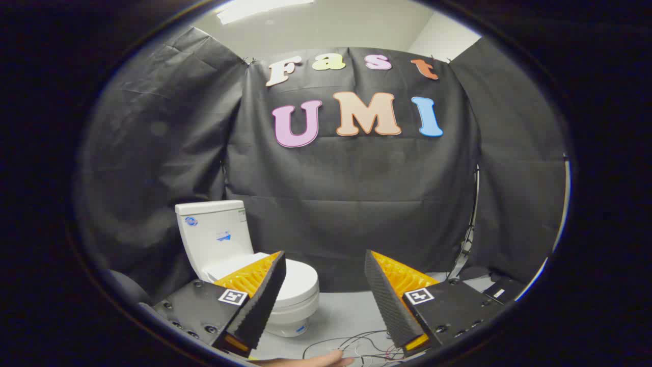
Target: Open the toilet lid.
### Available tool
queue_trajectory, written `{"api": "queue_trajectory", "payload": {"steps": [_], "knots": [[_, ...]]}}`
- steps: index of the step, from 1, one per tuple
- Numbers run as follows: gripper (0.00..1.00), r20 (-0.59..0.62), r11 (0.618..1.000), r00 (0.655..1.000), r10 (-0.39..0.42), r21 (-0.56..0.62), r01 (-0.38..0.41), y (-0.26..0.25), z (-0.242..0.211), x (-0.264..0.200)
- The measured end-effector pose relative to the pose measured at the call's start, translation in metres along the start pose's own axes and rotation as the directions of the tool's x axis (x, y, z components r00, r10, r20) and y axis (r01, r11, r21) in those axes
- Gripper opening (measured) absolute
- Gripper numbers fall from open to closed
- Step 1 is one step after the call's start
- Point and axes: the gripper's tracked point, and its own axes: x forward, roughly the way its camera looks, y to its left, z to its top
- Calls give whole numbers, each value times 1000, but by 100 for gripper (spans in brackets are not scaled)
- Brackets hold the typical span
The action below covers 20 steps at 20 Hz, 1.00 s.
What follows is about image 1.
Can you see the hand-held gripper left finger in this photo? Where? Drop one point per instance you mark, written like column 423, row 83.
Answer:
column 265, row 300

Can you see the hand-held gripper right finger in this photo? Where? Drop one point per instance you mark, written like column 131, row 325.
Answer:
column 387, row 300

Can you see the white toilet lid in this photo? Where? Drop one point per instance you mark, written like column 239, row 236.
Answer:
column 301, row 280

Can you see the white toilet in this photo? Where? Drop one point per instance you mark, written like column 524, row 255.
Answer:
column 214, row 232

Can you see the thin metal stand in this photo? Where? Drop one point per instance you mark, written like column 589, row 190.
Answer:
column 464, row 244

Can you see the black backdrop cloth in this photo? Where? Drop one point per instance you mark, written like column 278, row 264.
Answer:
column 356, row 204

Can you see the black box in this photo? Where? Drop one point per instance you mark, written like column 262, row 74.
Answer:
column 501, row 291

